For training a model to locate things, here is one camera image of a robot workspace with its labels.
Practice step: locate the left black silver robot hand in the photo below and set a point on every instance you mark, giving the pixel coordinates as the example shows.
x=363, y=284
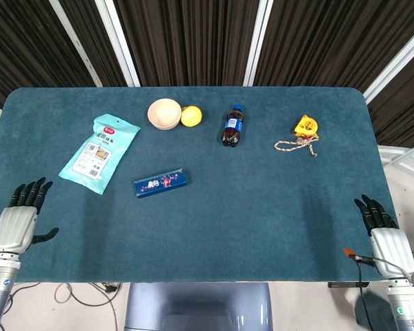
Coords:
x=15, y=227

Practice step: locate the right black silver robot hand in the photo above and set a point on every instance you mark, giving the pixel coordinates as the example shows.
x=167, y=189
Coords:
x=391, y=248

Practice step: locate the blue rectangular box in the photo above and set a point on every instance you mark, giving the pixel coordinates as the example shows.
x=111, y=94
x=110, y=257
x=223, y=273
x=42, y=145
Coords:
x=162, y=182

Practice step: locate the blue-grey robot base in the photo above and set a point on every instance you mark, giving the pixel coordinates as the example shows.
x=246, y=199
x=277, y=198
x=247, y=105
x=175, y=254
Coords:
x=198, y=307

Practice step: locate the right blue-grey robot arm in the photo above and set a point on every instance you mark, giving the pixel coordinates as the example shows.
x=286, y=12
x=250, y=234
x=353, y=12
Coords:
x=405, y=307

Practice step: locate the black power plug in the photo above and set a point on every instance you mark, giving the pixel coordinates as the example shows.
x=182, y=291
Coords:
x=107, y=287

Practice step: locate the light teal wipes package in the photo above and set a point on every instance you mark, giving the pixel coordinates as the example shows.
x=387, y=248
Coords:
x=96, y=151

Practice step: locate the yellow tape measure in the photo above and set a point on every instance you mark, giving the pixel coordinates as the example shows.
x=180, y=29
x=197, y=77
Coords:
x=307, y=127

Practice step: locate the teal table cloth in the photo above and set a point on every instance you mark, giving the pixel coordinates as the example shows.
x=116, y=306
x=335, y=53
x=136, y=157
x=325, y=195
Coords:
x=245, y=207

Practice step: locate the beige bowl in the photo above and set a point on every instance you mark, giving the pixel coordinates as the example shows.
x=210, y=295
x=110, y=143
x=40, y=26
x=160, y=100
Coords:
x=164, y=113

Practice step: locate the small cola bottle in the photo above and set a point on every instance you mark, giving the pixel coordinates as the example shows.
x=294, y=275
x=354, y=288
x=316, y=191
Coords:
x=232, y=129

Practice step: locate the yellow lemon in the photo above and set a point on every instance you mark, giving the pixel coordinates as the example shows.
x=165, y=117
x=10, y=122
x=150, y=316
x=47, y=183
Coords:
x=192, y=116

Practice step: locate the dark brown curtain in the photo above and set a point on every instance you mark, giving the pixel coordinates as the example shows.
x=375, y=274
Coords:
x=193, y=41

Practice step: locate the aluminium frame bars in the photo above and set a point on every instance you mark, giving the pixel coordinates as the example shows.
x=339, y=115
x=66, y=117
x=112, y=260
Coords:
x=390, y=150

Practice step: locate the thin white post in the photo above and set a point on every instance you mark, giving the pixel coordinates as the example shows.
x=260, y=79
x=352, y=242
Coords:
x=77, y=45

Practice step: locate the wide white post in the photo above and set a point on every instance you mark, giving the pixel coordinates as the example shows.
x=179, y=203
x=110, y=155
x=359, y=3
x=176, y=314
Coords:
x=119, y=45

